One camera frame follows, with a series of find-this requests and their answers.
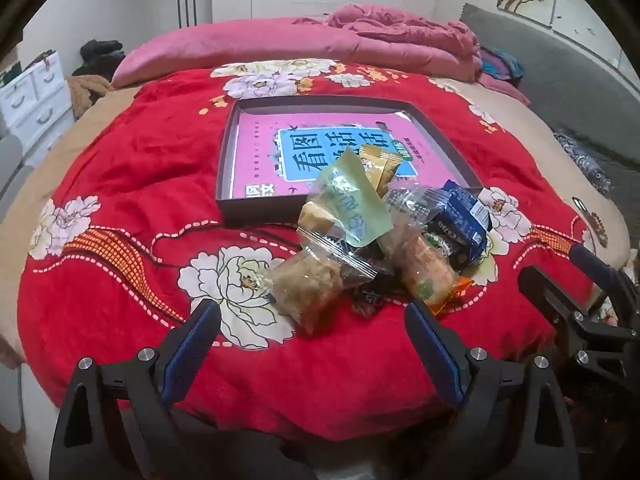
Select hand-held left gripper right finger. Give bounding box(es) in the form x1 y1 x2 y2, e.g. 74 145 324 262
404 301 581 480

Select blue snack packet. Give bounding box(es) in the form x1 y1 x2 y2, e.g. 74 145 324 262
435 180 493 266

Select white drawer cabinet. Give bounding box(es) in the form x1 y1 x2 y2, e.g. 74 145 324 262
0 50 76 151

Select brown plush blanket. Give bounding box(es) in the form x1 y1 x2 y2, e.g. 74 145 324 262
66 75 113 121

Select green pastry packet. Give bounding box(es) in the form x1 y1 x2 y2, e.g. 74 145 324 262
298 152 396 251

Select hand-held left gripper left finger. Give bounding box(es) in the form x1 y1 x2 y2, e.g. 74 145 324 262
49 298 223 480

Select colourful folded clothes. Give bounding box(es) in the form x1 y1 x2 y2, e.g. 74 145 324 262
480 46 525 81

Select brown beaded string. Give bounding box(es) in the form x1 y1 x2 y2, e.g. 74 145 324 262
574 197 609 247

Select dark clothes pile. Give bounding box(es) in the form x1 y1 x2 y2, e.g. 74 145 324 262
70 39 126 81

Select grey padded headboard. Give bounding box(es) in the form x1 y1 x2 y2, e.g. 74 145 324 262
459 4 640 196

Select grey box tray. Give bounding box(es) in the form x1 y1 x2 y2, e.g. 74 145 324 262
216 95 483 227

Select clear packet brown cake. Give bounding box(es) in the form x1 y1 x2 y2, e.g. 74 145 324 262
263 227 378 336

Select orange cracker packet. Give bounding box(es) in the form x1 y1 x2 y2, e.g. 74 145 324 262
377 210 473 317

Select red floral blanket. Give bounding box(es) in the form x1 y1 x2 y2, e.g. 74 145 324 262
17 60 601 441

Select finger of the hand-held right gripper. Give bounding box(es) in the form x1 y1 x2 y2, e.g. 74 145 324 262
570 243 640 329
518 265 640 384

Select small gold snack packet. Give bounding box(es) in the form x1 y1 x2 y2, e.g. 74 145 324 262
359 144 403 198

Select long pink pillow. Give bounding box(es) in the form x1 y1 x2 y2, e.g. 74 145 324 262
111 16 361 88

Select grey patterned cloth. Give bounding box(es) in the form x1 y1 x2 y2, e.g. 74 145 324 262
554 130 612 196

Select clear candy packet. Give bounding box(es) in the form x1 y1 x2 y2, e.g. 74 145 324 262
385 182 446 231

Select pink quilt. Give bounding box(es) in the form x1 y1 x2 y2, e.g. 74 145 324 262
292 2 483 83

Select pink book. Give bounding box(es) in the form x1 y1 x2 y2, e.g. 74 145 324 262
231 111 466 199

